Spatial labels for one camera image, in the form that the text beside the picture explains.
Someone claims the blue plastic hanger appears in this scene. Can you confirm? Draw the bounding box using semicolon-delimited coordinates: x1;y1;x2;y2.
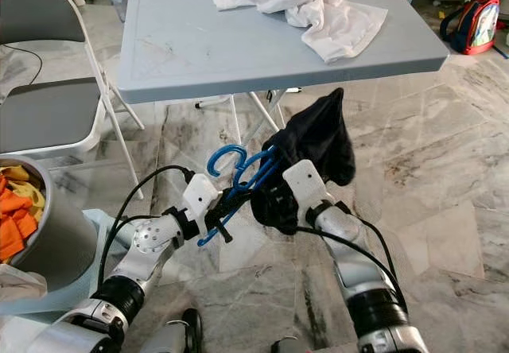
197;142;279;248

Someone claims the black shirt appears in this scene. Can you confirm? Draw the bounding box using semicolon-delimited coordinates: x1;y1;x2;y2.
249;87;356;236

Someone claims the robot right leg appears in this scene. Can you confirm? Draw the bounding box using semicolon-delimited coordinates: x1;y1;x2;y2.
270;337;311;353

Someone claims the grey folding table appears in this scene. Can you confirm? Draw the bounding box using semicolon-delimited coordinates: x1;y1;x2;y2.
117;0;450;151

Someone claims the light blue child chair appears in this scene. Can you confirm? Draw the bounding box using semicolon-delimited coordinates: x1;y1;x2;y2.
0;208;152;353

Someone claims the white cloth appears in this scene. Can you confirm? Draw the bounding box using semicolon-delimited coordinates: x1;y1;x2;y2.
212;0;389;64

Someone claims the grey white folding chair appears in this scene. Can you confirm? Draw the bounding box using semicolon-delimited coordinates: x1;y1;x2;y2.
0;0;146;203

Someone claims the orange garment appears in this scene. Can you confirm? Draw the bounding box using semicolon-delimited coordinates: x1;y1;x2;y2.
0;174;41;262

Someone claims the red blue backpack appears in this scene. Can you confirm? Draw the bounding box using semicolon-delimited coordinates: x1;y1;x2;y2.
440;0;502;56

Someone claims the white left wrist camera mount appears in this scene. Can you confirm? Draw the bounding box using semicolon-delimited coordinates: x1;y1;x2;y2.
181;172;220;225

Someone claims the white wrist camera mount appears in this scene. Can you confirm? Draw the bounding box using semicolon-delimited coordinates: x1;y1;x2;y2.
181;172;220;225
282;160;327;211

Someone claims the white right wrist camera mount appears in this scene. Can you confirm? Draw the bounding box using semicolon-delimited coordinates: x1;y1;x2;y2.
282;160;327;211

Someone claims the thin black floor cable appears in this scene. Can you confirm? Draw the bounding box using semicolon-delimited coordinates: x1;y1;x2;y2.
0;43;42;85

